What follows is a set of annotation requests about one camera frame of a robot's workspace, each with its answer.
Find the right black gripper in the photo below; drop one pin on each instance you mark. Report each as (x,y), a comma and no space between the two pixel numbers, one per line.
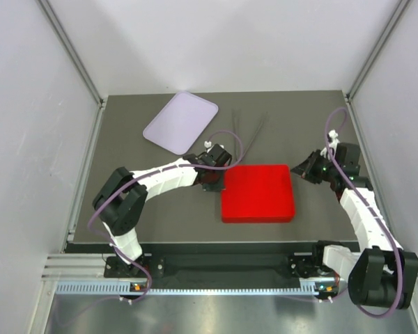
(306,168)

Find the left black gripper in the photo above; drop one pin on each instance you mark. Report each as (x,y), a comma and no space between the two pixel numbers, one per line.
(217,186)

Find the metal tongs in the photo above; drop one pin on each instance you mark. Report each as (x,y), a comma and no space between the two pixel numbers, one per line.
(246,129)

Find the red box lid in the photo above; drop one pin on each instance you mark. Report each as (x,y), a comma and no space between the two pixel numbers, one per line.
(257,194)

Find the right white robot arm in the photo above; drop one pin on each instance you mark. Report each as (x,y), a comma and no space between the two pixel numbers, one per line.
(381,274)

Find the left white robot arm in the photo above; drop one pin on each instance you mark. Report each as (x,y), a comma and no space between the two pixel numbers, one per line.
(122,198)

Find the lavender plastic tray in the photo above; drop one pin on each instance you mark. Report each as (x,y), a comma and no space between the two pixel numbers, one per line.
(180,122)

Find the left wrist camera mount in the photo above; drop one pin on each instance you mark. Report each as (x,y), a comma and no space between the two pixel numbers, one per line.
(209,146)

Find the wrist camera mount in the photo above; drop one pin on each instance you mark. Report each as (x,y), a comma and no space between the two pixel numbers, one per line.
(331,145)
(209,146)

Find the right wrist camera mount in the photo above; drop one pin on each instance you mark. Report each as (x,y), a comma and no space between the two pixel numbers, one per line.
(331,145)

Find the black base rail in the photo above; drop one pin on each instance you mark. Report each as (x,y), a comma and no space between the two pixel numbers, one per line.
(284,260)

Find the grey slotted cable duct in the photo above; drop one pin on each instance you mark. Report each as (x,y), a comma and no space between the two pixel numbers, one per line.
(125,288)

